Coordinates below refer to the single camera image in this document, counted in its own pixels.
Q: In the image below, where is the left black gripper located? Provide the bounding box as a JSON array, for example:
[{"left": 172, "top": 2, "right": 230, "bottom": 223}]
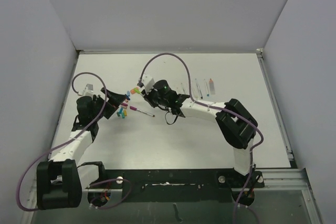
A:
[{"left": 91, "top": 88, "right": 127, "bottom": 121}]

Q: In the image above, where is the green capped pen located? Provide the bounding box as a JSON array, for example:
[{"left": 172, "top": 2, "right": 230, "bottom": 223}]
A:
[{"left": 134, "top": 88, "right": 141, "bottom": 94}]

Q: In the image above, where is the magenta capped pen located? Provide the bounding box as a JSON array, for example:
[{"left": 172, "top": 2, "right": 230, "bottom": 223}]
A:
[{"left": 129, "top": 106, "right": 155, "bottom": 117}]

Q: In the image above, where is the orange capped fat marker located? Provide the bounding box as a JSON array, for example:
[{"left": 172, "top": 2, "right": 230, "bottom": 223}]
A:
[{"left": 209, "top": 78, "right": 216, "bottom": 95}]

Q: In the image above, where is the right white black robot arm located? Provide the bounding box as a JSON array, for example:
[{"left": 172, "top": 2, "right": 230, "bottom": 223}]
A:
[{"left": 140, "top": 75, "right": 258, "bottom": 187}]

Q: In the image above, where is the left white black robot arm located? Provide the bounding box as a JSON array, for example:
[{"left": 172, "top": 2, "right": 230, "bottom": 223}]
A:
[{"left": 36, "top": 88, "right": 127, "bottom": 210}]

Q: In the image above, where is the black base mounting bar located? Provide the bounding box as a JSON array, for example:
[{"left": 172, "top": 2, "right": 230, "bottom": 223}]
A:
[{"left": 87, "top": 168, "right": 265, "bottom": 207}]

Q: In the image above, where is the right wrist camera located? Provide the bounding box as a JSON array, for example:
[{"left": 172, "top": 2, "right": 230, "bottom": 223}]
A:
[{"left": 137, "top": 74, "right": 155, "bottom": 93}]

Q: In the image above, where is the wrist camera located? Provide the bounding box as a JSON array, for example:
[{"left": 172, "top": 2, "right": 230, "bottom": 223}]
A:
[
  {"left": 137, "top": 74, "right": 155, "bottom": 93},
  {"left": 78, "top": 83, "right": 94, "bottom": 98}
]

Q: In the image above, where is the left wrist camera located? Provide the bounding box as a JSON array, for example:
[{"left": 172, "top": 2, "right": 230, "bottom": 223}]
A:
[{"left": 78, "top": 83, "right": 94, "bottom": 98}]

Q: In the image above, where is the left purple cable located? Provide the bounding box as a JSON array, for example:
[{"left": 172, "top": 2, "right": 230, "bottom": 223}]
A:
[{"left": 16, "top": 72, "right": 132, "bottom": 211}]

